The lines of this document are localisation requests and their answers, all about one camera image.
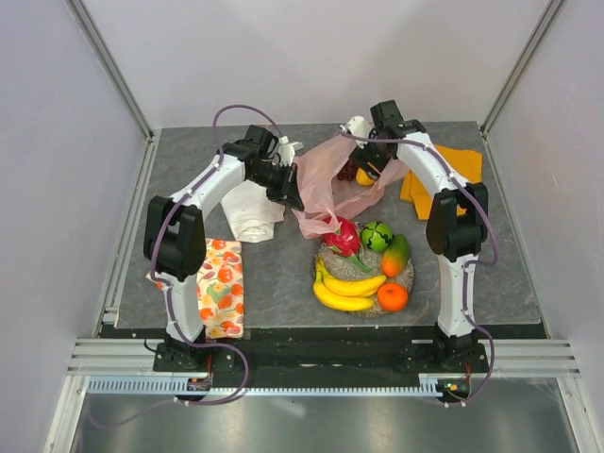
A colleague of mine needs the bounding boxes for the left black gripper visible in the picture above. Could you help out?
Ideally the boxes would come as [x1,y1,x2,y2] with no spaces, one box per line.
[249,162,304,212]

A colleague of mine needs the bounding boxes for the pink plastic bag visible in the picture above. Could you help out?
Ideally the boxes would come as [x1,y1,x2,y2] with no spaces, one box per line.
[294,136,410,239]

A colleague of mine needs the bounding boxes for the fake red fruit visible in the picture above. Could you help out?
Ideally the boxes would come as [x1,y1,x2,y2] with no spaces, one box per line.
[322,216,372,273]

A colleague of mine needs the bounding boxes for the fake green fruit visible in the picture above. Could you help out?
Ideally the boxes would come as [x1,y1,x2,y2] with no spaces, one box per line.
[361,221,394,253]

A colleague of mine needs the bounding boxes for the speckled glass plate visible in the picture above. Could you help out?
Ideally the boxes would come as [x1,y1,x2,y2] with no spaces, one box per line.
[314,220,414,318]

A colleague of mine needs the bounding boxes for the fake mango fruit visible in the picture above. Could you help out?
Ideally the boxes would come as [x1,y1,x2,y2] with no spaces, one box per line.
[381,234,411,278]

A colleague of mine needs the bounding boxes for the yellow fake banana bunch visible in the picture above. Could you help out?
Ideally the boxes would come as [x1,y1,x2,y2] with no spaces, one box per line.
[312,258,387,312]

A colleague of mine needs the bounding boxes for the fake orange fruit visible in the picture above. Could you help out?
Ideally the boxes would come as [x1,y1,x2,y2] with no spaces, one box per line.
[377,282,409,312]

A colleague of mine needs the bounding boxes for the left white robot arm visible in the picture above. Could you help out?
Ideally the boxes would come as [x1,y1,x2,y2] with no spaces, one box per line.
[143,126,304,371]

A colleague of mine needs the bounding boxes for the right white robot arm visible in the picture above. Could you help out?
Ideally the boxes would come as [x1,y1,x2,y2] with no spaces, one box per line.
[342,100,492,339]

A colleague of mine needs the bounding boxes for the fake dark grapes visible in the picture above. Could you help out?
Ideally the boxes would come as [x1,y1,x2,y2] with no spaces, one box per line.
[336,160,359,181]

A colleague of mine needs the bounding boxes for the white folded cloth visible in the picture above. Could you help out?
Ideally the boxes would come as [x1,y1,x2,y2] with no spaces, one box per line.
[221,180,285,243]

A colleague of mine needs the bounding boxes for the orange folded t-shirt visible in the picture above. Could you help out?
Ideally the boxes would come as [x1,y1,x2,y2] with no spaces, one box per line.
[397,144,483,221]

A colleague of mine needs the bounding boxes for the floral patterned cloth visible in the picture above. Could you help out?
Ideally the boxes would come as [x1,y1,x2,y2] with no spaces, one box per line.
[146,238,244,343]

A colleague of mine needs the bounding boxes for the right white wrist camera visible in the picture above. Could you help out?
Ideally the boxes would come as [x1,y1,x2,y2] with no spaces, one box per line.
[341,115,374,147]

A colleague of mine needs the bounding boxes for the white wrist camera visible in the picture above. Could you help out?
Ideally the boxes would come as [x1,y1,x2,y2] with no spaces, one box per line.
[277,135,304,166]
[341,115,374,147]

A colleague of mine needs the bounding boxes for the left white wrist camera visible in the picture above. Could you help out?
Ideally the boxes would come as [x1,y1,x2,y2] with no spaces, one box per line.
[277,135,304,166]

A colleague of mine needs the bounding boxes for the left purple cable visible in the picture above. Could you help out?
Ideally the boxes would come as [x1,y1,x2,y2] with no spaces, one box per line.
[84,104,289,428]

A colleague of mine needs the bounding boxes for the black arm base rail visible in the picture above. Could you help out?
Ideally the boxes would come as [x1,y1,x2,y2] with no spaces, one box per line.
[153,326,489,375]

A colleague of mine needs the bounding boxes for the grey slotted cable duct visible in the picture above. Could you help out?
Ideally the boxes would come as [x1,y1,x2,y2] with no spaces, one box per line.
[87,376,460,397]

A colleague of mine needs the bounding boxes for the aluminium frame profile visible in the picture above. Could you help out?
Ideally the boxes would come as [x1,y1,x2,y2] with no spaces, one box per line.
[65,0,157,143]

